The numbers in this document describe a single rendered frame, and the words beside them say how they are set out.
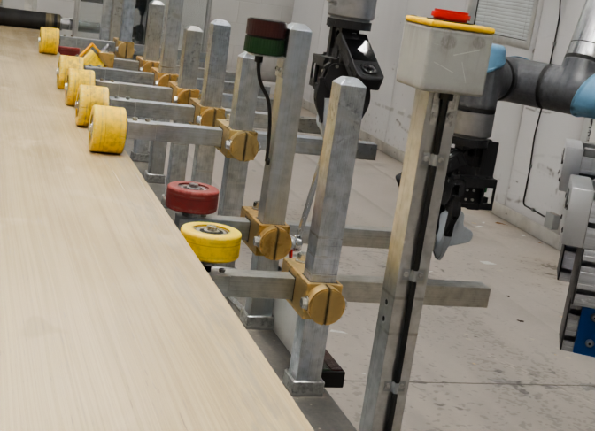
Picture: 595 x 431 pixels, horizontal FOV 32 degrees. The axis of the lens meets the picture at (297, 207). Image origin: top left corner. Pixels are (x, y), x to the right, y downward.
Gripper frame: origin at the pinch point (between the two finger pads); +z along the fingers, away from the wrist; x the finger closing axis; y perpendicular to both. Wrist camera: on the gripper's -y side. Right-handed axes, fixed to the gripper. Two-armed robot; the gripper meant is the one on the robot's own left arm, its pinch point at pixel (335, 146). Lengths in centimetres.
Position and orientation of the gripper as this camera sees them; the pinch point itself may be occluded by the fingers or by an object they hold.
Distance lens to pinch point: 167.0
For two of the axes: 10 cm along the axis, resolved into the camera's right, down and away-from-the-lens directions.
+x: -9.5, -0.7, -3.1
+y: -2.9, -2.5, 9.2
